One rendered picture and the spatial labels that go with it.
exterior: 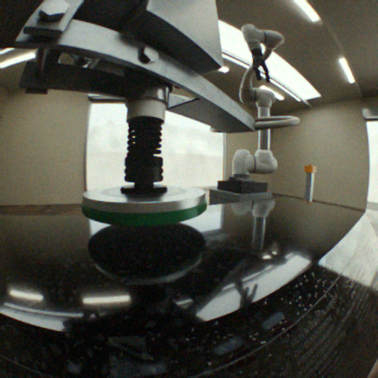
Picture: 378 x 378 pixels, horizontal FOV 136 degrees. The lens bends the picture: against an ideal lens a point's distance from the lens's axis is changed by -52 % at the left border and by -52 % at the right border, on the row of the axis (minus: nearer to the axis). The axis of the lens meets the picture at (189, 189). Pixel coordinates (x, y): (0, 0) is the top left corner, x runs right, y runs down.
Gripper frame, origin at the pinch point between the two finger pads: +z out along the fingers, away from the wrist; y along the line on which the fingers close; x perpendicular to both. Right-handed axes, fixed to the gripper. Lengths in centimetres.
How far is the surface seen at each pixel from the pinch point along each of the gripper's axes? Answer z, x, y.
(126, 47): 6, 24, 92
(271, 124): 26, 17, 40
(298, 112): 46, -151, -682
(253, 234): 37, 34, 85
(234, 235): 36, 32, 87
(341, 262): 38, 48, 82
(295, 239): 37, 40, 82
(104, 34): 4, 25, 95
